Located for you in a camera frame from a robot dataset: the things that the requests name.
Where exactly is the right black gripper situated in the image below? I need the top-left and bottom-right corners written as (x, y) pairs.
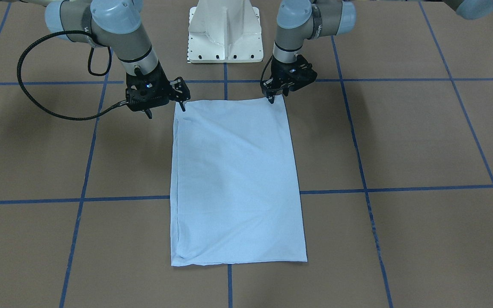
top-left (125, 68), bottom-right (190, 119)

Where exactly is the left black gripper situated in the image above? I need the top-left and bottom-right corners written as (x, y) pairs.
top-left (260, 55), bottom-right (318, 104)

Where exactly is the light blue t-shirt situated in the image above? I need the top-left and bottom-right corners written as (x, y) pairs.
top-left (170, 95), bottom-right (308, 267)

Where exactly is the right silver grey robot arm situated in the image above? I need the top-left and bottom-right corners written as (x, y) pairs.
top-left (45, 0), bottom-right (190, 118)

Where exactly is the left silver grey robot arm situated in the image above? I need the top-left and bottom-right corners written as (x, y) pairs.
top-left (260, 0), bottom-right (357, 104)

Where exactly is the brown paper table cover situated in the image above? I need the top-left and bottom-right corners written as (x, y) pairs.
top-left (0, 1), bottom-right (493, 308)

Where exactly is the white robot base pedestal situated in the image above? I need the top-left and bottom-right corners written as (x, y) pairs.
top-left (187, 0), bottom-right (264, 64)

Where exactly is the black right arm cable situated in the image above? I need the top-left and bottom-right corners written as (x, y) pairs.
top-left (17, 30), bottom-right (128, 121)

